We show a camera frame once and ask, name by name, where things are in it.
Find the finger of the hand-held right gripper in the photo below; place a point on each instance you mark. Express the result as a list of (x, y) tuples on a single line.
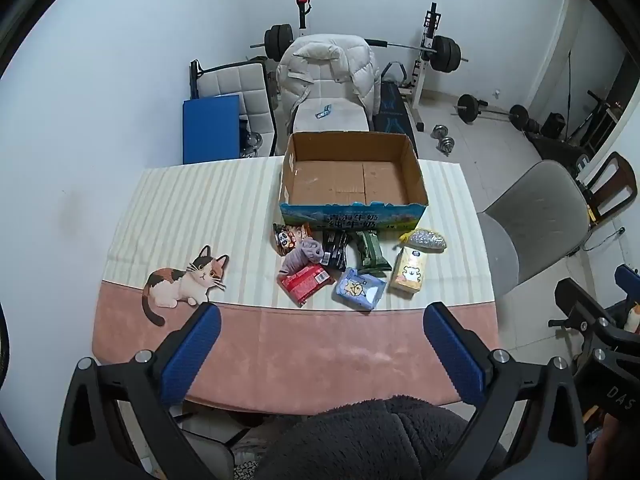
[(580, 302), (629, 276)]

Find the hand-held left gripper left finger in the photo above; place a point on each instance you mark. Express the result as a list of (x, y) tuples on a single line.
[(196, 347)]

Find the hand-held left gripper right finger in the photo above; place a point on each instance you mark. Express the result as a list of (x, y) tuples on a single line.
[(452, 355)]

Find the yellow carton box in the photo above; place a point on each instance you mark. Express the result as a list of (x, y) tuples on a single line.
[(409, 270)]

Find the blue tissue pack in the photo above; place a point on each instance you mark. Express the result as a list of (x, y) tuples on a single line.
[(360, 289)]

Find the yellow mesh scrubber pouch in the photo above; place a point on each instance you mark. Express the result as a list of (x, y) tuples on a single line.
[(425, 240)]

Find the red snack packet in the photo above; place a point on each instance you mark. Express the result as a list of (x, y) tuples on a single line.
[(306, 284)]

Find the green packet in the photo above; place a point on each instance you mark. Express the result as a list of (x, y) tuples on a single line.
[(370, 255)]

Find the lavender cloth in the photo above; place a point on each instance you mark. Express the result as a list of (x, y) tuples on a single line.
[(300, 256)]

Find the orange panda snack packet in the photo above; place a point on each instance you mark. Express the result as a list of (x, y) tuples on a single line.
[(289, 239)]

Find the black snack packet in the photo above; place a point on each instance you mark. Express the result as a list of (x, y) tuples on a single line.
[(335, 250)]

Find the cardboard box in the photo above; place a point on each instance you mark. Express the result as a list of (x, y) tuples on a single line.
[(350, 182)]

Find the grey shell chair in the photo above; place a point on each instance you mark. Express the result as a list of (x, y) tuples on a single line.
[(540, 210)]

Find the brown wooden chair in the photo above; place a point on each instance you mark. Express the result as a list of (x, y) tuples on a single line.
[(617, 170)]

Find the dark fuzzy clothing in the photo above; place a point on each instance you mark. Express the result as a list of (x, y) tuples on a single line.
[(365, 440)]

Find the cat print tablecloth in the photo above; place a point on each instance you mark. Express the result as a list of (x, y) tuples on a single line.
[(210, 210)]

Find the black boxy object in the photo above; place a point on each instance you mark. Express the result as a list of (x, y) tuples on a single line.
[(552, 125)]

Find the chrome dumbbell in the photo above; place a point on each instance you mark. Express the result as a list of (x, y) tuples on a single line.
[(440, 131), (447, 144)]

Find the silver weight plates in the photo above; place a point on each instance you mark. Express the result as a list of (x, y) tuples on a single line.
[(251, 142)]

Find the blue board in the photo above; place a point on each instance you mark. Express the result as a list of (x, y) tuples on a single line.
[(210, 130)]

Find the small barbell with black plates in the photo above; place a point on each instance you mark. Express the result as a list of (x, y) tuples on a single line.
[(470, 107)]

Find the black blue bench pad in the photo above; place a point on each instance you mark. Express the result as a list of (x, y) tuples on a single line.
[(395, 110)]

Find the small blue packet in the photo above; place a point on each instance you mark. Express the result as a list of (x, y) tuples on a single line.
[(324, 112)]

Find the white quilted chair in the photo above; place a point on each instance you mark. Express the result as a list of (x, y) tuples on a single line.
[(240, 80)]

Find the white puffer jacket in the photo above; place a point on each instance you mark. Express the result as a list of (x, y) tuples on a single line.
[(325, 65)]

